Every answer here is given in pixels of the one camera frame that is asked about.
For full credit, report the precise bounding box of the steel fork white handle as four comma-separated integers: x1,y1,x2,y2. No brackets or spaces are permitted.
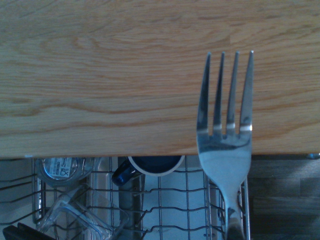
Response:
196,50,255,240

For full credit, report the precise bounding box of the navy blue mug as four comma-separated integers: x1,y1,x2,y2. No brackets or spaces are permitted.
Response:
111,155,186,187

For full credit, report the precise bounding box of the clear glass jar with label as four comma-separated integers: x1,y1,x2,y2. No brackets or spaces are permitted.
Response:
34,156,95,188

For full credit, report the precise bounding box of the clear plastic container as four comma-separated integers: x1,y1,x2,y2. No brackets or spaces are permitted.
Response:
36,187,130,240

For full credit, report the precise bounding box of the grey wire dishwasher rack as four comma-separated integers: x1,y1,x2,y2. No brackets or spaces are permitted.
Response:
0,156,252,240

